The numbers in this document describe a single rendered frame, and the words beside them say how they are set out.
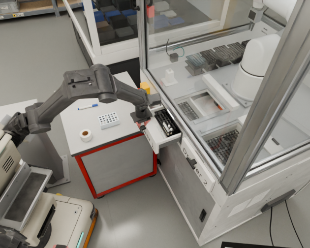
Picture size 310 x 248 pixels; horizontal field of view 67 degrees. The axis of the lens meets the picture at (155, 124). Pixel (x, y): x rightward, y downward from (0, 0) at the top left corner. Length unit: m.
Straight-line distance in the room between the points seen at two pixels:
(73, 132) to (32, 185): 0.58
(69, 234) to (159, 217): 0.69
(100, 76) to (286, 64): 0.48
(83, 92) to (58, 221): 1.30
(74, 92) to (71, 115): 1.01
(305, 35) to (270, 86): 0.16
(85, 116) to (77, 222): 0.72
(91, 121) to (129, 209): 0.84
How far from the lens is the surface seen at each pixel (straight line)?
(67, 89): 0.71
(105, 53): 1.93
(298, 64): 0.62
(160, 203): 2.09
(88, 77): 0.71
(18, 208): 1.09
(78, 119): 1.66
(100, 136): 1.52
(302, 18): 0.60
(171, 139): 1.32
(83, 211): 1.83
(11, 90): 3.42
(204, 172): 1.19
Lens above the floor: 1.93
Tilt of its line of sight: 49 degrees down
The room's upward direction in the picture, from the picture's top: straight up
